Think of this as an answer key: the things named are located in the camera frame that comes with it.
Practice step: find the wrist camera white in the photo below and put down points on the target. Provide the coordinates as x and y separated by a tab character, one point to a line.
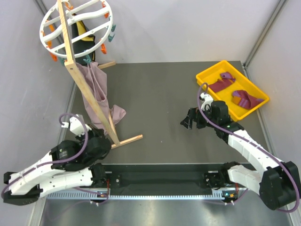
205	99
75	124

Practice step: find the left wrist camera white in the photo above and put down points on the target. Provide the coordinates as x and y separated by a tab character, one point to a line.
75	124

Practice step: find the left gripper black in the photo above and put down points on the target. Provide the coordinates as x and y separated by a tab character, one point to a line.
99	132

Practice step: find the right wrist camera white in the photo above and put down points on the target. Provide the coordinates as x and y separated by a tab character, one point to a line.
205	99

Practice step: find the purple sock piece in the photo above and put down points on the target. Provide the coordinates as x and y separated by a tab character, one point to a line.
228	75

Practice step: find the wooden hanger stand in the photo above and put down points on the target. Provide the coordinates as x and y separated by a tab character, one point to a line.
77	76

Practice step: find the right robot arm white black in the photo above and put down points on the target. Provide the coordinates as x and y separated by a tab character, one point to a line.
277	183

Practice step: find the grey slotted cable duct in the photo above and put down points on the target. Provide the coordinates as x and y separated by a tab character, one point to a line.
79	195

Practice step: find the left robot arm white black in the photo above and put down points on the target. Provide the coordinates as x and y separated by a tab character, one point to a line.
71	164

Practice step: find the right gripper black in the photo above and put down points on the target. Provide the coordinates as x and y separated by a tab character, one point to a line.
195	114

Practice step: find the maroon sock flat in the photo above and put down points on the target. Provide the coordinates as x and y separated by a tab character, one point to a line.
220	85

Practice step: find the white round clip hanger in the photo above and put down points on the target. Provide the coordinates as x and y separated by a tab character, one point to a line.
90	26

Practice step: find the maroon orange striped sock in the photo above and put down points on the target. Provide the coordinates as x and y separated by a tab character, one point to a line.
243	99

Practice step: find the pink sock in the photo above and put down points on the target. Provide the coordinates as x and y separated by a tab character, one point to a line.
97	82

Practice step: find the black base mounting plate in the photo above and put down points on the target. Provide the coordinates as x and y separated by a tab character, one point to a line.
173	175

